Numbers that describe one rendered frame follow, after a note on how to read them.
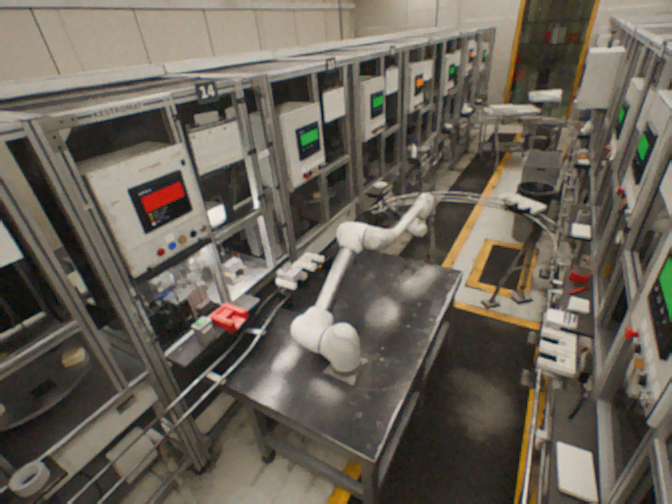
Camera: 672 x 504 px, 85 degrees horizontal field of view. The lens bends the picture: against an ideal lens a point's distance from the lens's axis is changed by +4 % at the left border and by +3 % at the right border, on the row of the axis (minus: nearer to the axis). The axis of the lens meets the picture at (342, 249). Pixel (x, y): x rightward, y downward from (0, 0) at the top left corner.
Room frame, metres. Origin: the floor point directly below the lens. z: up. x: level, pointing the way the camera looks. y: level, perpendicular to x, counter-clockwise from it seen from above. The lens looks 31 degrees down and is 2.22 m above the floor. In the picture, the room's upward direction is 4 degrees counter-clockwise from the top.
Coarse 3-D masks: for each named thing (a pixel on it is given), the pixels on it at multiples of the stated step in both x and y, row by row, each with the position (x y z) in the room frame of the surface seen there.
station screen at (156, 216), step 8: (160, 184) 1.47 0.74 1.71; (168, 184) 1.50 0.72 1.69; (144, 192) 1.41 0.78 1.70; (152, 192) 1.44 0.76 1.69; (184, 192) 1.56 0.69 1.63; (176, 200) 1.51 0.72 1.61; (184, 200) 1.55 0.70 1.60; (144, 208) 1.39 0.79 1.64; (160, 208) 1.44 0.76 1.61; (168, 208) 1.47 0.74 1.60; (176, 208) 1.50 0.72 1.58; (184, 208) 1.54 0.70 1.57; (152, 216) 1.41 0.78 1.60; (160, 216) 1.43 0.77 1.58; (168, 216) 1.46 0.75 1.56; (152, 224) 1.39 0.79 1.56
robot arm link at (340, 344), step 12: (336, 324) 1.36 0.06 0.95; (348, 324) 1.36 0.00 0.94; (324, 336) 1.33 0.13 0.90; (336, 336) 1.28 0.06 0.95; (348, 336) 1.28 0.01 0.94; (324, 348) 1.29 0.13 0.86; (336, 348) 1.25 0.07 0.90; (348, 348) 1.25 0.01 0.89; (360, 348) 1.31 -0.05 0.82; (336, 360) 1.25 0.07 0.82; (348, 360) 1.24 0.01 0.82
